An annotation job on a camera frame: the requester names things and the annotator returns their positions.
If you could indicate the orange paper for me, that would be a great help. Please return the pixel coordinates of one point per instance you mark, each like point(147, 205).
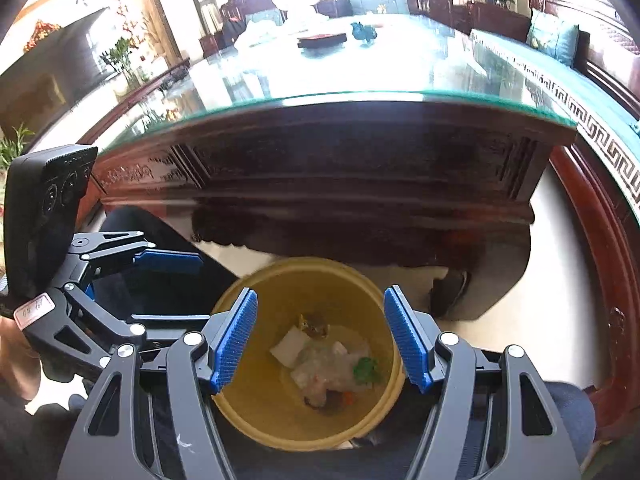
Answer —
point(347, 399)

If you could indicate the teal embroidered cushion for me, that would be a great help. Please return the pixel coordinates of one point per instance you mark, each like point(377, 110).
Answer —
point(552, 37)
point(380, 2)

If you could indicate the long carved wooden sofa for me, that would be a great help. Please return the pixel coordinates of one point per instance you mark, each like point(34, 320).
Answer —
point(610, 35)

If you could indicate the teal crumpled paper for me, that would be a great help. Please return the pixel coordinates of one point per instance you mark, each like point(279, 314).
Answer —
point(364, 31)

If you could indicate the person's left hand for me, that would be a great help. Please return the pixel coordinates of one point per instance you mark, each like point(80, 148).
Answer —
point(17, 360)

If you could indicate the green wrapper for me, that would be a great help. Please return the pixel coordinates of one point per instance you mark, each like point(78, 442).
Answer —
point(367, 369)

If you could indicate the dark wooden table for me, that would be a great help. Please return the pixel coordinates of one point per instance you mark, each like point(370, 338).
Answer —
point(350, 170)

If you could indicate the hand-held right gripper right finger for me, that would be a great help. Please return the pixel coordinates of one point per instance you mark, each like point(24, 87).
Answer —
point(407, 340)

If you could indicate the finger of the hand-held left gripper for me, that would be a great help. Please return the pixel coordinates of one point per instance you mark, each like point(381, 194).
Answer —
point(170, 261)
point(100, 320)

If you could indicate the yellow round bin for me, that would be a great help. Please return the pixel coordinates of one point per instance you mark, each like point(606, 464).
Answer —
point(260, 410)

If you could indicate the person's black shoe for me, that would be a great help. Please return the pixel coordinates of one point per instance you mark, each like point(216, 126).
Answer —
point(450, 292)

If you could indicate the yellow snack wrapper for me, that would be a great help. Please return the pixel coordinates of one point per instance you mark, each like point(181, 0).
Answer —
point(312, 325)

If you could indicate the green bamboo plant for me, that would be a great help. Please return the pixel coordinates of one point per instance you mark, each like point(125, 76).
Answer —
point(122, 62)

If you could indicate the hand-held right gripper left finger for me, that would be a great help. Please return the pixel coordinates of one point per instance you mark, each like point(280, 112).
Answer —
point(235, 340)

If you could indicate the red box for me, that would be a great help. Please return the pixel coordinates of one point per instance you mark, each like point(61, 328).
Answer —
point(322, 40)

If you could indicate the white standing air conditioner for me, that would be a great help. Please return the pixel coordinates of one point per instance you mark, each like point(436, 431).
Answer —
point(175, 5)

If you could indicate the clear plastic bag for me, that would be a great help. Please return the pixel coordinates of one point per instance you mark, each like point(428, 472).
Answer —
point(320, 367)

